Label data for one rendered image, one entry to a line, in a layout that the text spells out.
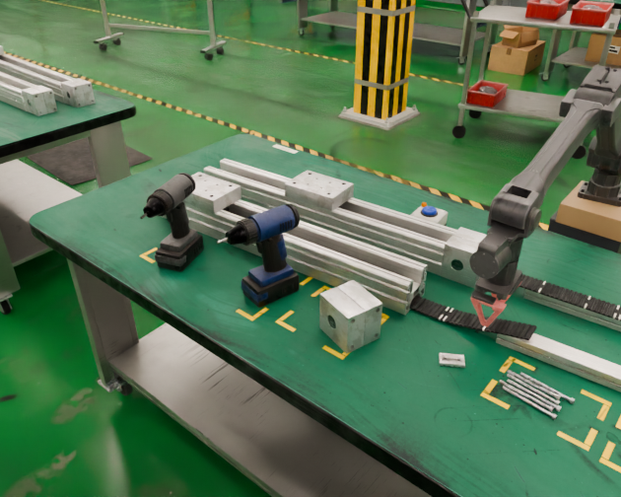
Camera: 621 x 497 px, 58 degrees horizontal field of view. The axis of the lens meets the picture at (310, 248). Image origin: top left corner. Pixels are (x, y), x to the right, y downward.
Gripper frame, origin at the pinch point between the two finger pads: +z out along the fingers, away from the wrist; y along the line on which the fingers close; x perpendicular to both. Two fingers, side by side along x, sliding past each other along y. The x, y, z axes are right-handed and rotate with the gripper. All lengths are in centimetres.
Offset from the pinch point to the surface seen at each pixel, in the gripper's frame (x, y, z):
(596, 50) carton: -69, -500, 50
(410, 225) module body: -29.8, -21.5, -1.5
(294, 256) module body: -48.5, 4.7, 1.4
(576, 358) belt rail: 17.9, 0.9, 2.7
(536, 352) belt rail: 10.8, 1.3, 4.6
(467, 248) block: -11.9, -15.1, -3.9
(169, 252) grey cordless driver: -75, 22, 1
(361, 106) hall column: -201, -295, 73
